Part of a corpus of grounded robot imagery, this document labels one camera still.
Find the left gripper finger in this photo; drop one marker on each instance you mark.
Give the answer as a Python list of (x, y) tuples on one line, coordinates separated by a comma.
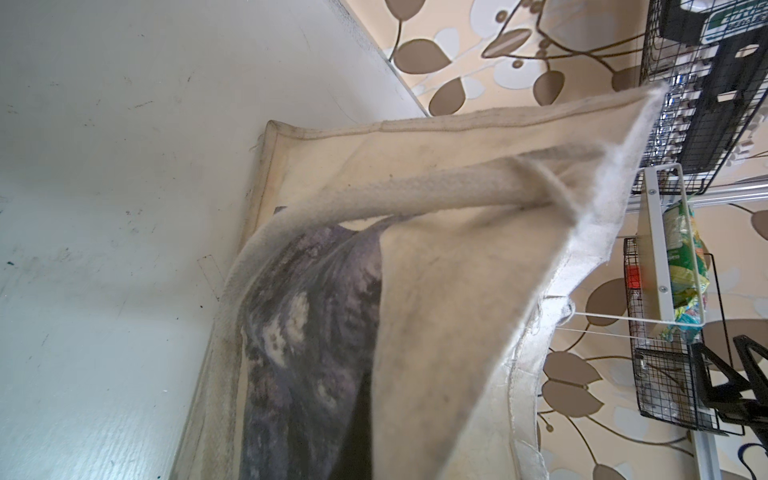
[(742, 399)]

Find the cream canvas grocery bag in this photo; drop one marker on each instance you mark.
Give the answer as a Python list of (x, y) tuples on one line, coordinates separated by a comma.
[(399, 284)]

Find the green snack bag left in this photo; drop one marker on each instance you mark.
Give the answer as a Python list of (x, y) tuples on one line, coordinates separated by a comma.
[(688, 272)]

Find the black tool in basket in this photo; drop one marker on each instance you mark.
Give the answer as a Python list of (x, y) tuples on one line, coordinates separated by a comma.
[(738, 32)]

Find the black wire basket right wall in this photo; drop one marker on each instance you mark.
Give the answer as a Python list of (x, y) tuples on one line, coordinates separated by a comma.
[(663, 374)]

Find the black wire basket wall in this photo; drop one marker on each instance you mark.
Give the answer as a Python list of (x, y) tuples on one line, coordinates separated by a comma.
[(682, 68), (663, 374)]

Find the white wire shelf rack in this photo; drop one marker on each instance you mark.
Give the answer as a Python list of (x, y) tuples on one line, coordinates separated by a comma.
[(666, 252)]

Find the black wire basket back wall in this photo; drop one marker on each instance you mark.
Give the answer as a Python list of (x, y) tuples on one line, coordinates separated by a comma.
[(682, 68)]

